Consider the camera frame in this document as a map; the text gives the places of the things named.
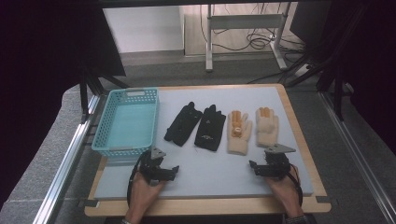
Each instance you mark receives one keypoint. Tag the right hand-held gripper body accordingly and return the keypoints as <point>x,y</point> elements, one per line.
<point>275,163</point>

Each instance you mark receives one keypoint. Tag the dark wristband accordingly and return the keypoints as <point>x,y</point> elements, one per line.
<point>297,219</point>

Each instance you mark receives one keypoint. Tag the beige fluffy glove with tag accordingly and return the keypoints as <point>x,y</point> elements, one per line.
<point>238,140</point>

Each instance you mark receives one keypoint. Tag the black curtain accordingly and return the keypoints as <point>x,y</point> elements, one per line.
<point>40,62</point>
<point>376,62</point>

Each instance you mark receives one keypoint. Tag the black glove with logo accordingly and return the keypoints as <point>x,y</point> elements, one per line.
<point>210,127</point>

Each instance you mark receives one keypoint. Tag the white power strip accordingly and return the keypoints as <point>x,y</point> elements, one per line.
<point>302,70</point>

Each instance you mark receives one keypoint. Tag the black tripod stand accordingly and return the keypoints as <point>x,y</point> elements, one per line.
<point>90,84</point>

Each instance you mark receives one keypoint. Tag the silver wristwatch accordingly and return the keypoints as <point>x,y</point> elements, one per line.
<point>125,221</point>

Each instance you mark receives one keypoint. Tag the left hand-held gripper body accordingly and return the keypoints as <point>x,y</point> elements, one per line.
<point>152,166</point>

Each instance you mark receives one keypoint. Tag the black metal stand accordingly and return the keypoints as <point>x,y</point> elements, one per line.
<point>337,84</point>

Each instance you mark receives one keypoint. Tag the wooden table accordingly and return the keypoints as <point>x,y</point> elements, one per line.
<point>202,206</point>

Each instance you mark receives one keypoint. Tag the plain black glove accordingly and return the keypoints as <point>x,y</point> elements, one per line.
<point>182,124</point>

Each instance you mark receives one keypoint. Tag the plain beige fluffy glove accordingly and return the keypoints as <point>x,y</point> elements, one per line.
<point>266,130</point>

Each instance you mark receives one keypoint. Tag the teal plastic basket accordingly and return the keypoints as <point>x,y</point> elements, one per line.
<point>130,124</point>

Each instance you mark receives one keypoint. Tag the person's right hand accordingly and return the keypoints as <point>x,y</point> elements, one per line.
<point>285,193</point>

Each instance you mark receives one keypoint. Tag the person's left hand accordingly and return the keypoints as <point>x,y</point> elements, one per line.
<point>141,196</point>

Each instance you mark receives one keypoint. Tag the white metal stand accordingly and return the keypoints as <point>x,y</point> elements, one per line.
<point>246,21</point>

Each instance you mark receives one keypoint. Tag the aluminium rail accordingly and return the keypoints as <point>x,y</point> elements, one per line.
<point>358,155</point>
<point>67,161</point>

